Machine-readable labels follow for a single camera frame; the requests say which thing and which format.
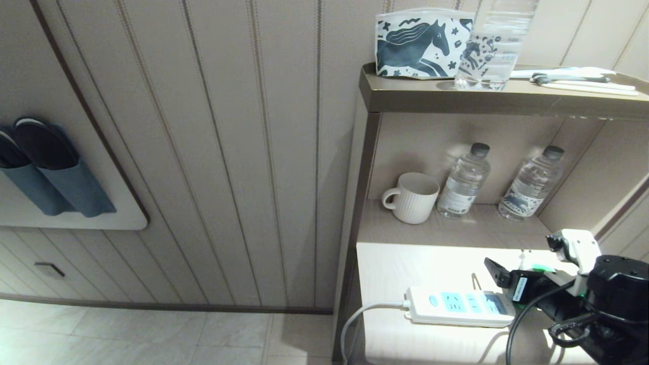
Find white blue power strip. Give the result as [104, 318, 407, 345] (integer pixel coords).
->
[404, 286, 516, 328]

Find small bottle horse print label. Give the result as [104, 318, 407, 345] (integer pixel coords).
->
[498, 145, 565, 222]

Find small bottle plain white label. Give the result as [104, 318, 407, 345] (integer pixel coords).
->
[437, 142, 491, 219]

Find white ribbed ceramic mug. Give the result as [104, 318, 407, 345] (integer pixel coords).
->
[382, 172, 440, 225]

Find beige brown shelf unit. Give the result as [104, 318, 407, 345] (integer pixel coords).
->
[332, 63, 649, 365]

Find long white wrapped stick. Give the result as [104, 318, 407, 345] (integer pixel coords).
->
[537, 82, 637, 97]

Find white wrapped toiletry packet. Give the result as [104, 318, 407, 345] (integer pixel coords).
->
[510, 67, 617, 80]

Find large clear water bottle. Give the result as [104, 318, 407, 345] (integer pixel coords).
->
[454, 0, 539, 92]

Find horse print white pouch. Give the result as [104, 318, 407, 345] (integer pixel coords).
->
[375, 8, 475, 80]

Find blue slippers in holder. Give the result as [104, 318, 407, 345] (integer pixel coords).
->
[0, 123, 116, 217]

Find dark grey slipper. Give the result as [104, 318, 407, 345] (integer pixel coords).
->
[13, 117, 79, 170]
[0, 127, 32, 169]

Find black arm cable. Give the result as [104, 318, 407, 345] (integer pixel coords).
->
[506, 279, 579, 365]

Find dark grey handled razor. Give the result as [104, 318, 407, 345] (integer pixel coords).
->
[530, 74, 611, 85]

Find grey wall socket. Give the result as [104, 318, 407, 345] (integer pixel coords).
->
[34, 262, 65, 279]

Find white rounded wall board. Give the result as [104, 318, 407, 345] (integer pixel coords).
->
[0, 0, 149, 231]

